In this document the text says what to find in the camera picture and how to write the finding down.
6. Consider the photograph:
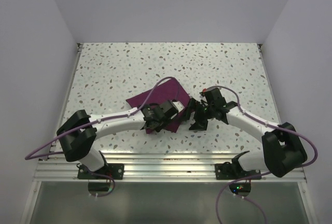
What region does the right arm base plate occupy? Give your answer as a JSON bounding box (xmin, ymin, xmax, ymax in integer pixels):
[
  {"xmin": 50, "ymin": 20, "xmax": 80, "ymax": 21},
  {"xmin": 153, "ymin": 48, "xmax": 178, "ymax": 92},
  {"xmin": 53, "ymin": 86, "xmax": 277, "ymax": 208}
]
[{"xmin": 214, "ymin": 162, "xmax": 261, "ymax": 180}]

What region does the purple cloth mat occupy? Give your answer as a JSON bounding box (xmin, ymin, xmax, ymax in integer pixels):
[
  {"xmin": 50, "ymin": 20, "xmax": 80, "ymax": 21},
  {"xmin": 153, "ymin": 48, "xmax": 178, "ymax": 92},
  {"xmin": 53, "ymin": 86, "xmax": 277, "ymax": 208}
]
[{"xmin": 125, "ymin": 77, "xmax": 182, "ymax": 130}]

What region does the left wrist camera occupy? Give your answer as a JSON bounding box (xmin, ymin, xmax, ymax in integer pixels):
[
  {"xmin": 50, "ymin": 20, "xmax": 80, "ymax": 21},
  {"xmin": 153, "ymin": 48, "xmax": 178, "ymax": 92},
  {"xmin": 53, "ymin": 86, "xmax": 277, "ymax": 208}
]
[{"xmin": 160, "ymin": 100, "xmax": 185, "ymax": 118}]

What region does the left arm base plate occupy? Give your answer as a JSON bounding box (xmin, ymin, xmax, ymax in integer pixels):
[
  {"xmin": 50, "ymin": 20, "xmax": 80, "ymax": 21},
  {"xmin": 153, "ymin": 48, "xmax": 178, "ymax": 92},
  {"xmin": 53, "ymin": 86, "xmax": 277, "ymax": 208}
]
[{"xmin": 77, "ymin": 163, "xmax": 125, "ymax": 180}]

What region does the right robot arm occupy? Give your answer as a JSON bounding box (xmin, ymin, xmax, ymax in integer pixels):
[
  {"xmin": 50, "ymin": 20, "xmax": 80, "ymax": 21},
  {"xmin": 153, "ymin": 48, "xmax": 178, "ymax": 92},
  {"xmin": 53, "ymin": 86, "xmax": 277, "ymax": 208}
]
[{"xmin": 182, "ymin": 87, "xmax": 308, "ymax": 179}]

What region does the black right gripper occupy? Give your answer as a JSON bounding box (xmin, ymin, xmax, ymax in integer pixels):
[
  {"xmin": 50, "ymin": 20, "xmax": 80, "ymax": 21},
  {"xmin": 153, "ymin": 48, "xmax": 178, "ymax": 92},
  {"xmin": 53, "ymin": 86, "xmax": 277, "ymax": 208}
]
[{"xmin": 177, "ymin": 97, "xmax": 215, "ymax": 131}]

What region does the aluminium rail frame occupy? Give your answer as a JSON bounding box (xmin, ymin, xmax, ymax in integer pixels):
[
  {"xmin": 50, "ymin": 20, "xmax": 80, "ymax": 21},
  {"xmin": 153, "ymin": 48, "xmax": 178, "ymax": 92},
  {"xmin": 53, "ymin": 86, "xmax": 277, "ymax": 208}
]
[{"xmin": 33, "ymin": 43, "xmax": 308, "ymax": 183}]

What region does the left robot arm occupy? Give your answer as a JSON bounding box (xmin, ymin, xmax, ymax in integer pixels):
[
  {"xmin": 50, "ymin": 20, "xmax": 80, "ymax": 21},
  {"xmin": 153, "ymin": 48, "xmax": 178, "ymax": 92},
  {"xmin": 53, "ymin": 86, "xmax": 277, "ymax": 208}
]
[{"xmin": 57, "ymin": 100, "xmax": 184, "ymax": 179}]

